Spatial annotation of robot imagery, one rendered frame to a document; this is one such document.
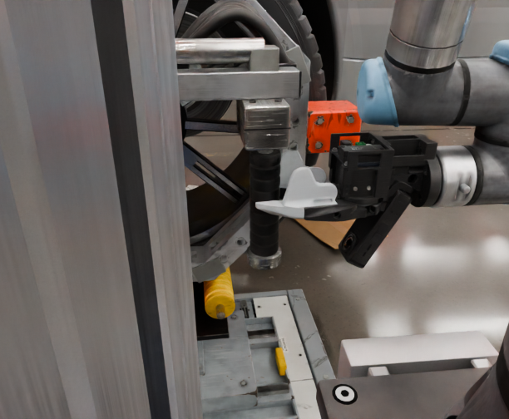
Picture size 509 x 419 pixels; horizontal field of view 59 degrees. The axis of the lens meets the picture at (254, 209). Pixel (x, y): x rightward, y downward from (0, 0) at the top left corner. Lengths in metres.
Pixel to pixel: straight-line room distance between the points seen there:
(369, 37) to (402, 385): 0.95
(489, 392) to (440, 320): 1.53
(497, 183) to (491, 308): 1.34
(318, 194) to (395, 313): 1.27
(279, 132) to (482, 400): 0.34
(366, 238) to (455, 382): 0.26
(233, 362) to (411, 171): 0.76
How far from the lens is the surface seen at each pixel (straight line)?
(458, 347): 0.46
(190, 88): 0.51
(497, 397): 0.24
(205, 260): 0.82
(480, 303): 1.92
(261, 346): 1.33
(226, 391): 1.13
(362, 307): 1.76
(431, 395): 0.35
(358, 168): 0.52
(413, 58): 0.51
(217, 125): 0.83
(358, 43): 1.18
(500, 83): 0.57
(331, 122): 0.75
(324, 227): 2.23
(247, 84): 0.51
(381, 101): 0.53
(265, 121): 0.49
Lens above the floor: 1.06
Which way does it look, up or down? 26 degrees down
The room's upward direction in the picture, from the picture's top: straight up
